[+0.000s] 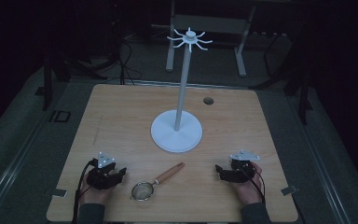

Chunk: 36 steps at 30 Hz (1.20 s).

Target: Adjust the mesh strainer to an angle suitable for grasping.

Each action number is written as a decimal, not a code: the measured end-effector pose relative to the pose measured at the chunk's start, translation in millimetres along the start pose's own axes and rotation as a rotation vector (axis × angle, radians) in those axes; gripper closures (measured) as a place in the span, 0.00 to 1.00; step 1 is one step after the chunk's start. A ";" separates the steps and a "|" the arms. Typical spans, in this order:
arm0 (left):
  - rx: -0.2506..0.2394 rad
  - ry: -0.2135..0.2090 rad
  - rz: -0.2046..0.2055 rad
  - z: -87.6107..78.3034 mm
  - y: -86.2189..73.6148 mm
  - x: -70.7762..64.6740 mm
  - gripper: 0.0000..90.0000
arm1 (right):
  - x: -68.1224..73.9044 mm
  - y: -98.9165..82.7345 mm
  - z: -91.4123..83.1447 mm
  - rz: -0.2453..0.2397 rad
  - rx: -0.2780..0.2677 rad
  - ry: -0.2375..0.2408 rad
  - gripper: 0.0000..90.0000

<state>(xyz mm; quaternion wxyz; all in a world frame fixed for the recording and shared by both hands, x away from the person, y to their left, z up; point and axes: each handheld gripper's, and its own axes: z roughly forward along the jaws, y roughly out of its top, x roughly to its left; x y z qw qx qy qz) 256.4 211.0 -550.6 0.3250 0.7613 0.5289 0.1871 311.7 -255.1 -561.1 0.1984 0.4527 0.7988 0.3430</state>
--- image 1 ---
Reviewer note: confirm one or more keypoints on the white metal desk frame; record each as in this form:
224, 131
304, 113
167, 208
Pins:
211, 25

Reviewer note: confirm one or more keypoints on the white hook stand rack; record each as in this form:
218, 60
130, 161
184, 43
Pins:
177, 130

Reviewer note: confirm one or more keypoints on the grey tape piece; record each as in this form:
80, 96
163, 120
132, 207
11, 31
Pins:
289, 190
59, 193

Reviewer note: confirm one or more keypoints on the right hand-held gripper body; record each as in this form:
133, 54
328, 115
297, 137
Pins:
240, 170

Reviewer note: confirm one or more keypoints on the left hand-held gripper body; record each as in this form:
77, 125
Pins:
101, 178

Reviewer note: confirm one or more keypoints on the black metal stand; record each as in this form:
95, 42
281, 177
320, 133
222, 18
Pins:
56, 74
301, 87

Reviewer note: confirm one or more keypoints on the person's left hand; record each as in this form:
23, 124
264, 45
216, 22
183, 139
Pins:
93, 194

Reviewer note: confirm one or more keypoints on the person's right hand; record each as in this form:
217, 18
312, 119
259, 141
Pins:
248, 190

